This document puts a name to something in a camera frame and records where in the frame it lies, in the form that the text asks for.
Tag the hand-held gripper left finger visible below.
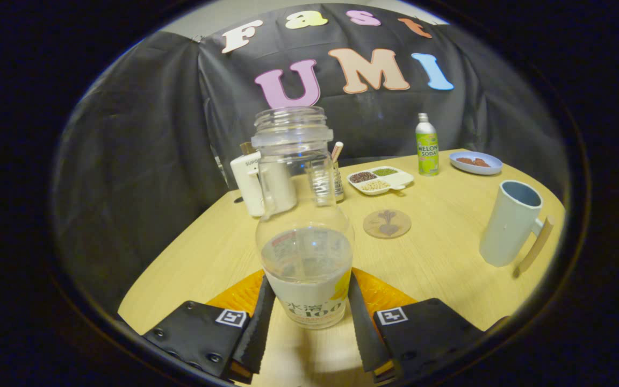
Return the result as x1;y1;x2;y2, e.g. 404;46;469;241
143;269;276;383

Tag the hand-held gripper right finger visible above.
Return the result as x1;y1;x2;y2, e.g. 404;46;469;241
347;267;509;383

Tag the white toaster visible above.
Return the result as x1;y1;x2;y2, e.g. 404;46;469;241
230;142;298;218

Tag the blue plate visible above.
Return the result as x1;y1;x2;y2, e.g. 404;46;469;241
449;150;503;176

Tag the clear juice bottle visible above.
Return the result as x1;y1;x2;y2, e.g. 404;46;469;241
251;106;355;329

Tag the clear utensil holder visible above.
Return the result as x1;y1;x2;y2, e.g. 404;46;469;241
305;160;345;207

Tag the green soda bottle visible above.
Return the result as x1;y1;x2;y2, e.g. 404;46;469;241
415;113;440;177

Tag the white divided dish of beans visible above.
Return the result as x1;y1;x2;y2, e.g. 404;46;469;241
347;166;414;196

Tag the round wooden coaster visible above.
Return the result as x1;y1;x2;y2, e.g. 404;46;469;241
363;209;412;239

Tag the light wooden table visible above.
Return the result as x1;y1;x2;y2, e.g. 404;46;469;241
118;149;566;387

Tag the pale blue cup wooden handle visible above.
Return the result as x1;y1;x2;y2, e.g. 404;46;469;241
479;180;556;278

